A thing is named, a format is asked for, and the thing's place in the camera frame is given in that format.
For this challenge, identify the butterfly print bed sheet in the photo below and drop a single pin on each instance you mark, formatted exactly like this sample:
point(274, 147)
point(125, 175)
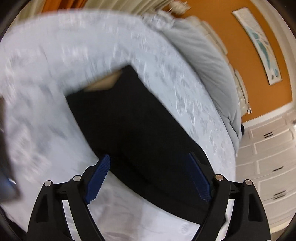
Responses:
point(45, 58)

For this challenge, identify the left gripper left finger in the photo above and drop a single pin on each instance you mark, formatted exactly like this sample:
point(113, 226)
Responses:
point(48, 220)

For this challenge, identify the white wardrobe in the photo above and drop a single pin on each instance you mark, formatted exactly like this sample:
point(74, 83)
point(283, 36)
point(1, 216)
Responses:
point(267, 157)

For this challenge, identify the framed wall painting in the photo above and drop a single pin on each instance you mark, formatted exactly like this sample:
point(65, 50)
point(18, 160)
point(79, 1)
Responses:
point(261, 44)

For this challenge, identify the black pants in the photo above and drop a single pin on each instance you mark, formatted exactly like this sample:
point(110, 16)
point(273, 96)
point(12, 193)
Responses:
point(149, 150)

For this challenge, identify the orange curtain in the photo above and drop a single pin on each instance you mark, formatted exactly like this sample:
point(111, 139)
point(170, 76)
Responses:
point(54, 5)

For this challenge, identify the dark smartphone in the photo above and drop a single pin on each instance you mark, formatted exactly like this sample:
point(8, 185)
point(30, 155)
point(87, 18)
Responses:
point(9, 189)

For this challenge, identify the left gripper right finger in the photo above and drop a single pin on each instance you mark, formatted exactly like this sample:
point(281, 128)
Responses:
point(236, 204)

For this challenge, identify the bedside lamp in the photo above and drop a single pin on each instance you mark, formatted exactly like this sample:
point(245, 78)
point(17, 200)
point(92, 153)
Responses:
point(178, 7)

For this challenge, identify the cream padded headboard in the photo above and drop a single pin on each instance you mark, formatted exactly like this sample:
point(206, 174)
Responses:
point(214, 38)

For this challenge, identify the cream curtain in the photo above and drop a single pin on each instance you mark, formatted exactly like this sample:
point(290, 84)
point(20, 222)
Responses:
point(136, 7)

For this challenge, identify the grey duvet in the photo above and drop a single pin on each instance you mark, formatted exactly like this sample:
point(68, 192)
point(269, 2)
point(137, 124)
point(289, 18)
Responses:
point(209, 65)

